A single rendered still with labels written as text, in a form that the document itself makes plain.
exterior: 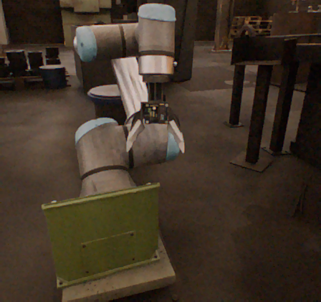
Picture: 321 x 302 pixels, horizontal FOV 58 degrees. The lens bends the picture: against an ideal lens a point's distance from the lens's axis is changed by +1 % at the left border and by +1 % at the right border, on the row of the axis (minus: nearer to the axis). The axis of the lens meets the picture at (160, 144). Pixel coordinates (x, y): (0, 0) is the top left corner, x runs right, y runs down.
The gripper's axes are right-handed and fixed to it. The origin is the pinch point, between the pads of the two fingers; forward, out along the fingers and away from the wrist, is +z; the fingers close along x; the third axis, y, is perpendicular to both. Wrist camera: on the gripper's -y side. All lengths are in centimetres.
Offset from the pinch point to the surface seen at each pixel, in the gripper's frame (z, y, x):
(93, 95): -17, -86, -38
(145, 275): 36.9, -1.5, -2.4
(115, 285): 37.9, 2.0, -10.7
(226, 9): -251, -715, 155
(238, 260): 43, -22, 30
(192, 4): -137, -317, 34
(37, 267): 45, -18, -42
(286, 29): -107, -314, 155
